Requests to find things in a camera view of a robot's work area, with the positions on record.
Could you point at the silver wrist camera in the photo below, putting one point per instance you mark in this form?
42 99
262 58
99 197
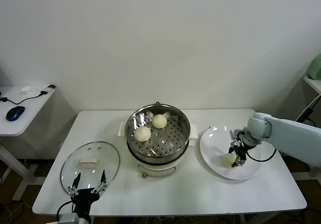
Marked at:
69 219
235 133

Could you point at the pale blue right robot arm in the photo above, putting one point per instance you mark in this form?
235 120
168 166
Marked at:
293 136

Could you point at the white steamed baozi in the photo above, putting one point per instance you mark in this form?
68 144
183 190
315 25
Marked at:
228 160
159 121
142 134

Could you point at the blue computer mouse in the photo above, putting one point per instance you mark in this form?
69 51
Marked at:
15 113

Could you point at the small crumpled white object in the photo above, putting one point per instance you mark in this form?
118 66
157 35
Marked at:
27 90

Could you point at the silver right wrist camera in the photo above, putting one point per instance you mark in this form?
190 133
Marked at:
235 133

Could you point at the white electric cooker base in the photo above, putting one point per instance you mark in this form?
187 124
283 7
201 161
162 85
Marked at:
155 170

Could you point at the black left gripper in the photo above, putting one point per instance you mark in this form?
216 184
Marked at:
84 199

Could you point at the white desk with appliance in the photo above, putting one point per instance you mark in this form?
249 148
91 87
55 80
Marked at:
313 83

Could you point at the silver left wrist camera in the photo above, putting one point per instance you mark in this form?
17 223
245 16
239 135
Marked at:
69 219

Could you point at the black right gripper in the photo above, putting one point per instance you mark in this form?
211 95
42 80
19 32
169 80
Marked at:
242 150

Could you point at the pale green appliance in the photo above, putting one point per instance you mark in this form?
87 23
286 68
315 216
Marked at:
315 69

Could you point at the round white plate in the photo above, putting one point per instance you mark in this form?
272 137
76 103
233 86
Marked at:
215 143

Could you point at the white side desk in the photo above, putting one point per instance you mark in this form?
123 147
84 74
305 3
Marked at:
25 113

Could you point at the stainless steel steamer basket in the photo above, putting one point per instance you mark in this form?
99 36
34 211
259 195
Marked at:
175 133

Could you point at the round glass pot lid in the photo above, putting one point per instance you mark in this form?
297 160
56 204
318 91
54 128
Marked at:
75 156

